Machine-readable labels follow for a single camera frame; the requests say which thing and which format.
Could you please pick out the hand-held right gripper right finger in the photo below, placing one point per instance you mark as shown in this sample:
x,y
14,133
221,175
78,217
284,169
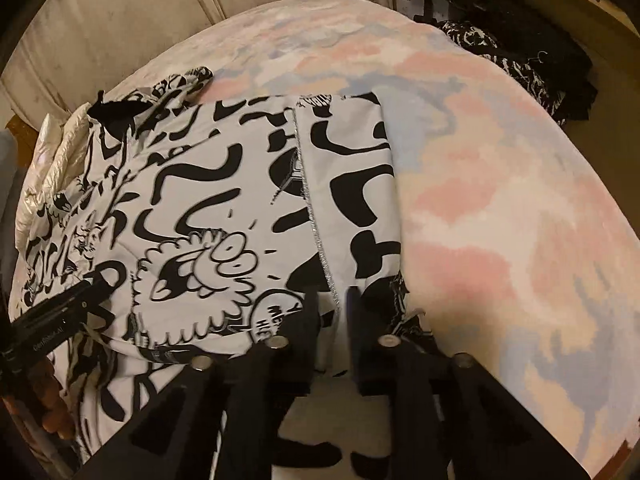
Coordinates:
x,y
356,320

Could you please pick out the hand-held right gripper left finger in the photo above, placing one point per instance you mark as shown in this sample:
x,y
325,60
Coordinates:
x,y
305,330

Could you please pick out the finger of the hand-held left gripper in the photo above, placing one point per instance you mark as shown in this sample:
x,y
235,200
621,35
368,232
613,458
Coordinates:
x,y
107,290

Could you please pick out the black white graffiti print jacket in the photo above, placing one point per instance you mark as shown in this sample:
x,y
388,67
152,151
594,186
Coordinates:
x,y
200,185

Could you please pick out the dark patterned clothes pile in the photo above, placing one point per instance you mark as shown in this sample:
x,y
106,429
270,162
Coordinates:
x,y
505,55

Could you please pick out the person's left hand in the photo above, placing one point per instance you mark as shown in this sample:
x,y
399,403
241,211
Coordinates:
x,y
52,395

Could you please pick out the cream satin pillows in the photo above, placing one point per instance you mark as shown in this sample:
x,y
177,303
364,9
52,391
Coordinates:
x,y
50,160

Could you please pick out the pastel patterned bed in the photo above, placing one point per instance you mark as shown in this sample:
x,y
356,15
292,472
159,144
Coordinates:
x,y
500,210

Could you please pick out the beige curtains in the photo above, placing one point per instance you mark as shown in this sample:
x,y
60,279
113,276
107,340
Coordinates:
x,y
125,10

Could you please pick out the white labelled box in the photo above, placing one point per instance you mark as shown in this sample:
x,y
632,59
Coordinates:
x,y
411,2

